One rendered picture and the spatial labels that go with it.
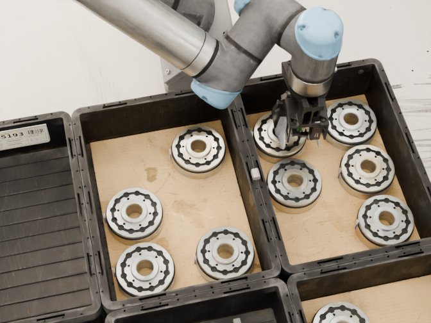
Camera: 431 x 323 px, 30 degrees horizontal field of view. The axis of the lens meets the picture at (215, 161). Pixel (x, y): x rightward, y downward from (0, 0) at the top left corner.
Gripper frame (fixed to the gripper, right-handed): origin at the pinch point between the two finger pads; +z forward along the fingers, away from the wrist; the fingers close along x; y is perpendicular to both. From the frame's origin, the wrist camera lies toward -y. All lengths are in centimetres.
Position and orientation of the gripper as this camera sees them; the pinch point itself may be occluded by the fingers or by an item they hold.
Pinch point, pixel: (294, 133)
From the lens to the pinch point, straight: 156.7
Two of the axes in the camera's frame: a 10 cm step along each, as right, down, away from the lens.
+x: 9.9, -0.8, 0.7
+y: 1.1, 8.6, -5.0
